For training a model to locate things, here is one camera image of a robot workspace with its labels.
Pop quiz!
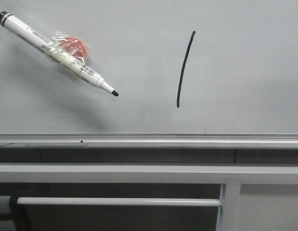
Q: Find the red round magnet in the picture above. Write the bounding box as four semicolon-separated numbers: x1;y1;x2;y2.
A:
59;37;87;59

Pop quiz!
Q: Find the white dry-erase marker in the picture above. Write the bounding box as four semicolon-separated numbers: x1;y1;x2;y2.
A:
0;11;118;97

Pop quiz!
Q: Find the whiteboard with aluminium frame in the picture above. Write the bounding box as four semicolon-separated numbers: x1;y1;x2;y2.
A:
0;0;298;148

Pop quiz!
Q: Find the black end cap on rail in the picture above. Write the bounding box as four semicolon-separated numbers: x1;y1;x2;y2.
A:
9;196;27;231

